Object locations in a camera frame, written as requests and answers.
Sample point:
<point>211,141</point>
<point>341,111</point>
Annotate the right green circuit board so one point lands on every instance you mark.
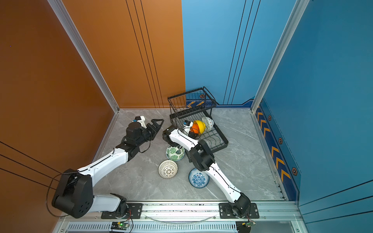
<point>244,227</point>

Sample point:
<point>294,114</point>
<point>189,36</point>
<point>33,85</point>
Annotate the aluminium corner post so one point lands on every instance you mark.
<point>66,21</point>
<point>288,32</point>

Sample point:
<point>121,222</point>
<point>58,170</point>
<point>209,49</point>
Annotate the left aluminium corner post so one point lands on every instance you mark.
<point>66,21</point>

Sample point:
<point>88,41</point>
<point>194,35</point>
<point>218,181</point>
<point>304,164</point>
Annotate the green leaf pattern bowl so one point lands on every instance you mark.
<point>175,153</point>

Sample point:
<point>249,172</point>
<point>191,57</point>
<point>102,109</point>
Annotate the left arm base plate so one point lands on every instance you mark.
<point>133,211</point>

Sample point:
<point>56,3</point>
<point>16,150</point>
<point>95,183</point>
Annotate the blue floral pattern bowl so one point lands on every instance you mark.
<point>198,179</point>

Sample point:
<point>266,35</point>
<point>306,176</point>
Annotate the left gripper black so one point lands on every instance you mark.
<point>156,129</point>

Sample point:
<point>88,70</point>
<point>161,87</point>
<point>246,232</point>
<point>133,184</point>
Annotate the green circuit board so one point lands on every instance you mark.
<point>120,227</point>
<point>244,227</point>

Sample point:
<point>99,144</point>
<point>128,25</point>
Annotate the green geometric pattern bowl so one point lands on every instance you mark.
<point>209,123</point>

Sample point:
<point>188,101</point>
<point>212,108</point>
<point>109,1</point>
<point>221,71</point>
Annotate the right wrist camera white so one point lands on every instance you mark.
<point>187,125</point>

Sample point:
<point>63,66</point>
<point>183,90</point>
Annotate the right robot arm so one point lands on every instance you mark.
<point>201,156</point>

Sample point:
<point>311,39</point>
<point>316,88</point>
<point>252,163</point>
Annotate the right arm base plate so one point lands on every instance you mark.
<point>226,211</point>

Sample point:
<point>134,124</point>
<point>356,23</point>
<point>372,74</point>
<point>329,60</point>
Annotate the aluminium front rail frame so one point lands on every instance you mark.
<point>191,217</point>

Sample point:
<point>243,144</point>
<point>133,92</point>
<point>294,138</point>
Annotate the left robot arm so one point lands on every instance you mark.
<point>74,194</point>

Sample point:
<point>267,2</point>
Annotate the orange bowl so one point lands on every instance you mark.
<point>194,130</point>

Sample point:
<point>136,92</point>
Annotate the white lattice pattern bowl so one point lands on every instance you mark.
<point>167,169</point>

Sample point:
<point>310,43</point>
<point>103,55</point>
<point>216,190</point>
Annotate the yellow bowl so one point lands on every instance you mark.
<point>201,126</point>

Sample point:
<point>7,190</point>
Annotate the left green circuit board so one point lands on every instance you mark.
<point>120,227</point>

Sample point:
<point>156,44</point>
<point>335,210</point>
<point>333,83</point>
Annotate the right aluminium corner post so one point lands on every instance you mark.
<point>288,32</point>

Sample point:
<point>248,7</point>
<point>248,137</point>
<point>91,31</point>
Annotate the black wire dish rack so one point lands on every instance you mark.
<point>191,113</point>

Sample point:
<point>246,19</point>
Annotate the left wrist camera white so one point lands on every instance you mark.
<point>141,120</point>

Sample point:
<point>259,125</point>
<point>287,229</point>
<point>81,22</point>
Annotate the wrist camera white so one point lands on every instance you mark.
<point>141,120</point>
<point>187,125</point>

